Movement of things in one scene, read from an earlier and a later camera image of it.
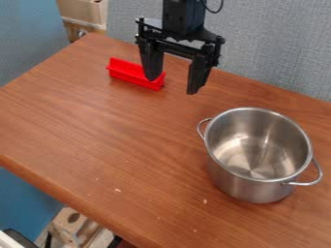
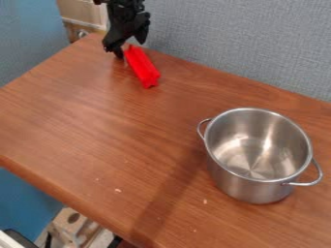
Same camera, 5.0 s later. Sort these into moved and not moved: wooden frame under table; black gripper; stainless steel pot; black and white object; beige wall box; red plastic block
Moved: red plastic block; black gripper
Not moved: beige wall box; wooden frame under table; stainless steel pot; black and white object
